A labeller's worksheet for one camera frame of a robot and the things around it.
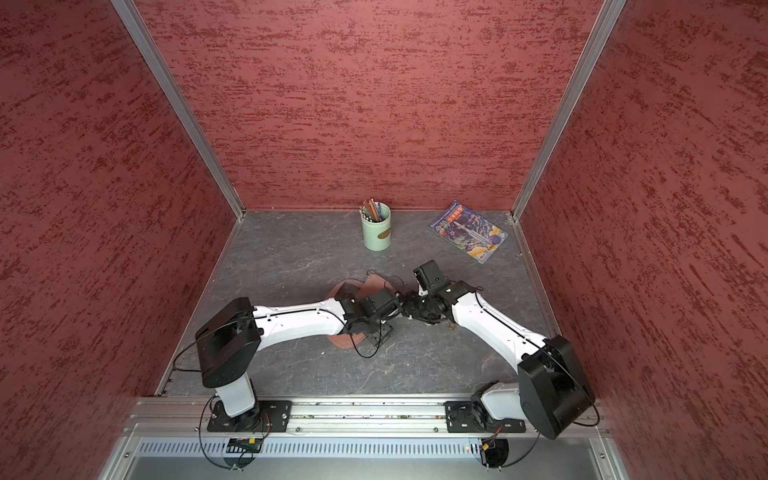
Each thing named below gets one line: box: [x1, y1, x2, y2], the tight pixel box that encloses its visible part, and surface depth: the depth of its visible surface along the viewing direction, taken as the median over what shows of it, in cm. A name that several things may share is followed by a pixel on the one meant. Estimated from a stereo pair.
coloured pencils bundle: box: [359, 198, 382, 222], surface depth 105 cm
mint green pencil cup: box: [360, 202, 391, 252], surface depth 105 cm
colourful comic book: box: [428, 200, 509, 264], surface depth 116 cm
